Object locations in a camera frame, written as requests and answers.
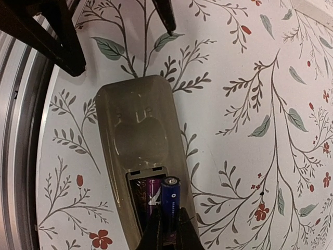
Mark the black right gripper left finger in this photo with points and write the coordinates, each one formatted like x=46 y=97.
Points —
x=152 y=238

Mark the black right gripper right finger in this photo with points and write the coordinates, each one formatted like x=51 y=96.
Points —
x=186 y=236

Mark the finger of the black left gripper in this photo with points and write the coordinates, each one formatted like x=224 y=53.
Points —
x=47 y=27
x=166 y=14

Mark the small white remote control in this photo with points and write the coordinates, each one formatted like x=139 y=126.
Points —
x=141 y=139

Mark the floral patterned table mat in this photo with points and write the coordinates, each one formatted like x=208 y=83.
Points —
x=252 y=82

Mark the aluminium front frame rail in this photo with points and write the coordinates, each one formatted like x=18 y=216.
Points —
x=25 y=78

